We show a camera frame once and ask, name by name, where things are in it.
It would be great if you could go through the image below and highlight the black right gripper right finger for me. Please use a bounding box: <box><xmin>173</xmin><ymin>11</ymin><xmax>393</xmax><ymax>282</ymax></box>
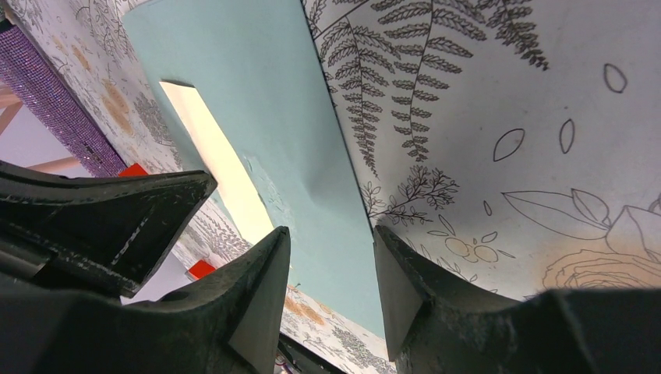
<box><xmin>373</xmin><ymin>226</ymin><xmax>660</xmax><ymax>373</ymax></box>

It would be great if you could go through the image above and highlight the purple glitter microphone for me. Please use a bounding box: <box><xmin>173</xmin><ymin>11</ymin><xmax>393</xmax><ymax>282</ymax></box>
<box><xmin>1</xmin><ymin>20</ymin><xmax>127</xmax><ymax>177</ymax></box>

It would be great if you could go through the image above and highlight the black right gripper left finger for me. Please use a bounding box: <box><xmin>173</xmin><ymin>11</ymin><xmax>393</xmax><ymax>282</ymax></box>
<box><xmin>1</xmin><ymin>226</ymin><xmax>291</xmax><ymax>373</ymax></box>

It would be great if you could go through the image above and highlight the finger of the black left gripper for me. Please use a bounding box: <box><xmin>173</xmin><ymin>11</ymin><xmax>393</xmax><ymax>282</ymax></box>
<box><xmin>1</xmin><ymin>162</ymin><xmax>217</xmax><ymax>297</ymax></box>

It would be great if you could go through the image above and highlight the small red cube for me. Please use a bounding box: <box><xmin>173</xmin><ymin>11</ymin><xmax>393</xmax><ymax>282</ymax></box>
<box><xmin>118</xmin><ymin>163</ymin><xmax>149</xmax><ymax>178</ymax></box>

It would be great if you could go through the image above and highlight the floral table mat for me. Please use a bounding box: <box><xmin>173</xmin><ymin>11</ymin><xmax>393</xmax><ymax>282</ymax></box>
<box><xmin>1</xmin><ymin>1</ymin><xmax>660</xmax><ymax>373</ymax></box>

